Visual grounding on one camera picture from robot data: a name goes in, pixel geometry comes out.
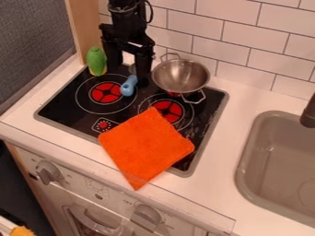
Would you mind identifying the tap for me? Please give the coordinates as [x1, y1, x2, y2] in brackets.
[298, 92, 315, 129]

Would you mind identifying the silver pot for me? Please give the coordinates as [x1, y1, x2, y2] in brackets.
[151, 52, 212, 105]

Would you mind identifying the green toy bottle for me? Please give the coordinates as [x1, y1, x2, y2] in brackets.
[85, 45, 109, 77]

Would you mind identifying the blue toy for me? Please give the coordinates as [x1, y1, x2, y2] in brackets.
[119, 74, 139, 98]

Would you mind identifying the toy stove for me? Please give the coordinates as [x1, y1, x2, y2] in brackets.
[33, 63, 230, 179]

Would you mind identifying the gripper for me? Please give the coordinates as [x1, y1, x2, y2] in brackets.
[98, 8, 157, 88]

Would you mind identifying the orange cloth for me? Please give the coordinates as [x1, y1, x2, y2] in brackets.
[97, 106, 196, 191]

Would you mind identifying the toy sink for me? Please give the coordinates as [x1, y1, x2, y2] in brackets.
[233, 110, 315, 229]

